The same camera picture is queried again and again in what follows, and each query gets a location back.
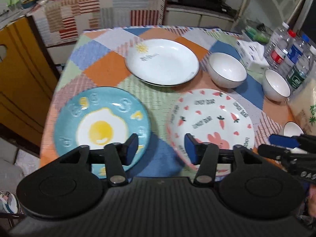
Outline wooden folding chair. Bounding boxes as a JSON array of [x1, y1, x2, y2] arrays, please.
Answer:
[[1, 16, 60, 156]]

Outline white bowl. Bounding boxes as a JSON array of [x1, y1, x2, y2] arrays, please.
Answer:
[[279, 121, 308, 154], [262, 69, 291, 102], [207, 53, 247, 89]]

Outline blue label water bottle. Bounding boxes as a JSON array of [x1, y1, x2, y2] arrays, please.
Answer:
[[278, 34, 309, 78]]

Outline gas stove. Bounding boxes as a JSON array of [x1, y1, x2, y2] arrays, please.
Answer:
[[166, 0, 237, 17]]

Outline striped counter cloth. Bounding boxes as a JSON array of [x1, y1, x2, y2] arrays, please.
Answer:
[[30, 0, 166, 47]]

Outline green plastic basket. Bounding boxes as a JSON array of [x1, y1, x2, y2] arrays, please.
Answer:
[[244, 26, 271, 44]]

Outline pink bunny plate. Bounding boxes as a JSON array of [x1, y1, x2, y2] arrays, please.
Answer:
[[166, 88, 255, 179]]

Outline white tissue pack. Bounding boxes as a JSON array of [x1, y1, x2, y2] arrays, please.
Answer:
[[236, 40, 269, 73]]

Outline red label water bottle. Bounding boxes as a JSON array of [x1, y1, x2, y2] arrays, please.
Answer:
[[266, 29, 296, 70]]

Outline white cap water bottle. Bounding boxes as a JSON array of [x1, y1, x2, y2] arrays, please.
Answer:
[[263, 22, 289, 57]]

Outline white sun plate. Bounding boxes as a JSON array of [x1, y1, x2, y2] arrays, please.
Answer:
[[125, 39, 199, 87]]

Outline blue egg plate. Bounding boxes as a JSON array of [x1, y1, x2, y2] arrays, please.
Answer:
[[54, 87, 151, 171]]

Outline green label water bottle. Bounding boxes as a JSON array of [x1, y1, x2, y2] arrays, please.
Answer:
[[286, 45, 316, 90]]

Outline patchwork tablecloth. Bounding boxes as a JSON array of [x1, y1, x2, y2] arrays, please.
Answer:
[[39, 26, 297, 178]]

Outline rice bag with handle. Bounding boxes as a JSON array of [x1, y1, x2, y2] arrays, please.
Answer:
[[288, 76, 316, 135]]

